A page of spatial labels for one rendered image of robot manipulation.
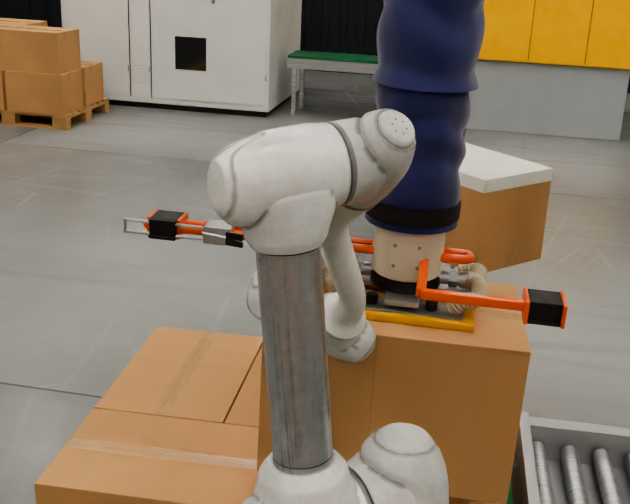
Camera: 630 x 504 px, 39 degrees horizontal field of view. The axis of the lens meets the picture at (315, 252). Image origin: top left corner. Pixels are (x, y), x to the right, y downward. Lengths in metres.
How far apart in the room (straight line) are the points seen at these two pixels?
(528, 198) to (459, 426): 1.82
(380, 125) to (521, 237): 2.53
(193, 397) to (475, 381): 1.06
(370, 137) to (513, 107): 8.23
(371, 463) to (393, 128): 0.59
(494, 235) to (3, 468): 2.09
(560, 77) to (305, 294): 8.26
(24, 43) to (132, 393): 6.43
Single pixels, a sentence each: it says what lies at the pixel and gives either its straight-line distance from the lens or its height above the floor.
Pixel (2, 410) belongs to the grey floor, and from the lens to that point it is 3.95.
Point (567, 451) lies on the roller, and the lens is 2.71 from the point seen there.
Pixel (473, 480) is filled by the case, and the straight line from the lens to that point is 2.20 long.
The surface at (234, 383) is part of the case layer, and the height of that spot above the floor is 0.54.
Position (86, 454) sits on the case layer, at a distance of 2.58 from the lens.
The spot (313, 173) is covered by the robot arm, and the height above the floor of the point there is 1.59.
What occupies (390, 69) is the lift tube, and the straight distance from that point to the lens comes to 1.99.
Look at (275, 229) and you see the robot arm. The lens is 1.29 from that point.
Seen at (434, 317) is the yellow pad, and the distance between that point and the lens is 2.09.
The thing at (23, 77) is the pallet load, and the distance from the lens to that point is 9.02.
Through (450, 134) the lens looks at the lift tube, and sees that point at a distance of 2.01.
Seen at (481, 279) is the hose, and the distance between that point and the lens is 2.15.
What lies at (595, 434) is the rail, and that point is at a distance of 2.73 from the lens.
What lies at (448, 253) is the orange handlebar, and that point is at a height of 1.20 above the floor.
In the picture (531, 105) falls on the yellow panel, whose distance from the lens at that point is 9.54.
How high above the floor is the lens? 1.92
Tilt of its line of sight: 20 degrees down
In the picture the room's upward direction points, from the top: 2 degrees clockwise
